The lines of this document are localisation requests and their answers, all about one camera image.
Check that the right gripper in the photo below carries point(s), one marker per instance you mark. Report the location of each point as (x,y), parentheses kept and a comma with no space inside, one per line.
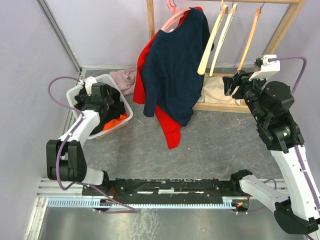
(240,79)

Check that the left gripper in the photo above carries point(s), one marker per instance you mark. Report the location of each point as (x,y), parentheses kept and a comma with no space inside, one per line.
(85,99)

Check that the black t shirt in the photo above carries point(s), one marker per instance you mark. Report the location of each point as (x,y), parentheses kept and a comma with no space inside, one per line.
(114,111)

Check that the orange t shirt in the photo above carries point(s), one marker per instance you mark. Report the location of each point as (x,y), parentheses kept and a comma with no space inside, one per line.
(114,122)

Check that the cream hanger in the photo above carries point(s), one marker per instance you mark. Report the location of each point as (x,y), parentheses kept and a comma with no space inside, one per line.
(222,37)
(209,46)

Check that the navy blue t shirt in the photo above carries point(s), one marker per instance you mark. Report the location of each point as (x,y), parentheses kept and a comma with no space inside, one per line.
(175,70)

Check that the peach hanger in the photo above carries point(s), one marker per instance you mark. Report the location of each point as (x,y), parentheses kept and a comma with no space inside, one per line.
(250,37)

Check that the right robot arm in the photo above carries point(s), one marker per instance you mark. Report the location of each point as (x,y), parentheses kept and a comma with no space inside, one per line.
(298,212)

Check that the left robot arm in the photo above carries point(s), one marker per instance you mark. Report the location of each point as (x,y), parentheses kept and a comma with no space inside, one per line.
(65,159)

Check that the pink hanger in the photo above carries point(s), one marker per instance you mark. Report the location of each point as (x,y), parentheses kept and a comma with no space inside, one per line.
(177,15)

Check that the white plastic basket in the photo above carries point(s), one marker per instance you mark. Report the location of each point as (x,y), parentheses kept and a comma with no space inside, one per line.
(87,120)

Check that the beige cloth in rack base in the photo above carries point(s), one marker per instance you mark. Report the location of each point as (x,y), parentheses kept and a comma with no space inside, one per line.
(213,92)

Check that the pink cloth on floor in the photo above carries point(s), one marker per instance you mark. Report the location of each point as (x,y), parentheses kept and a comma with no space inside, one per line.
(125,79)

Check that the corner aluminium profile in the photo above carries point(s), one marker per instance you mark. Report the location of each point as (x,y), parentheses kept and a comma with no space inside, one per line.
(46,10)

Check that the wooden clothes rack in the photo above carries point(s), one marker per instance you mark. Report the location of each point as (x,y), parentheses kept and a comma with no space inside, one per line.
(284,25)

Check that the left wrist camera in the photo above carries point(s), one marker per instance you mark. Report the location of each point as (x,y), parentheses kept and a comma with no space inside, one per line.
(87,84)

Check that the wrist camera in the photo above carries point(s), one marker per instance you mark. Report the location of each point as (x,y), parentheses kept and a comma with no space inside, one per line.
(268,68)
(87,84)

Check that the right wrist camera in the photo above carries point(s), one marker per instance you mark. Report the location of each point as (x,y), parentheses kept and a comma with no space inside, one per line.
(268,68)

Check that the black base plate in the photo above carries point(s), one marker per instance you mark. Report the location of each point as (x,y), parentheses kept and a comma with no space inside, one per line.
(171,191)

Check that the aluminium frame rail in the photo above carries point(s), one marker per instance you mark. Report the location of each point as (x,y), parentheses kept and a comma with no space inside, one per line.
(102,203)

